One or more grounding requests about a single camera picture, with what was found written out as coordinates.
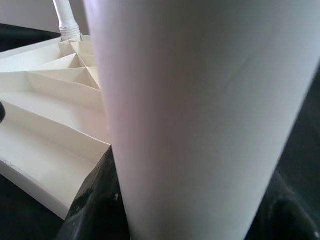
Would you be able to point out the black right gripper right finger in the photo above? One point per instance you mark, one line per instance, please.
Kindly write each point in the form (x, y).
(290, 220)

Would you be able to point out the white plastic table leg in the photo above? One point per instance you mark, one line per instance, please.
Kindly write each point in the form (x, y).
(200, 112)
(66, 20)

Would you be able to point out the black table cloth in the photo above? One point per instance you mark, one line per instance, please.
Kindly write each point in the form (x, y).
(305, 125)

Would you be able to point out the white plastic table top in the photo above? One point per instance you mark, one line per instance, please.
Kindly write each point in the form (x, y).
(50, 150)

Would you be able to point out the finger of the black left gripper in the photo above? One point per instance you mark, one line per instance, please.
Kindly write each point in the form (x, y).
(2, 112)

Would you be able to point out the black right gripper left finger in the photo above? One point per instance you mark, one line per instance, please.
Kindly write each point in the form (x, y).
(100, 205)

